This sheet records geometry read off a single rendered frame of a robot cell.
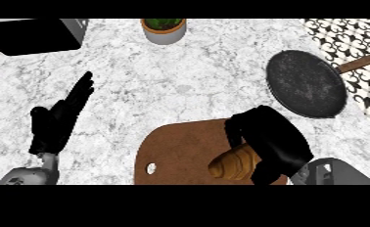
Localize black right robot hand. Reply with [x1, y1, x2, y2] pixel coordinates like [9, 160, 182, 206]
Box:
[223, 105, 315, 186]

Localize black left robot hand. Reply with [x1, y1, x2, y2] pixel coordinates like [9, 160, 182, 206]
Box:
[28, 70, 94, 156]

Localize golden brown croissant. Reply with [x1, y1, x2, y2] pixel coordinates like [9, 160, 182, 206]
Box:
[207, 142, 265, 182]

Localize black frying pan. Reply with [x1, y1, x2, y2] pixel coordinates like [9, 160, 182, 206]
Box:
[265, 49, 370, 119]

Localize brown wooden cutting board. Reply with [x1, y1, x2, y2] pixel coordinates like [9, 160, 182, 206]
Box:
[133, 117, 288, 186]

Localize black and grey appliance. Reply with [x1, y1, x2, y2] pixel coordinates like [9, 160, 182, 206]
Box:
[0, 18, 90, 57]

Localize black and white patterned mat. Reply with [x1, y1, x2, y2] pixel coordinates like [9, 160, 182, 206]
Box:
[302, 18, 370, 116]

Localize grey potted green plant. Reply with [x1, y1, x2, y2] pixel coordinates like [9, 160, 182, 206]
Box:
[140, 18, 188, 46]

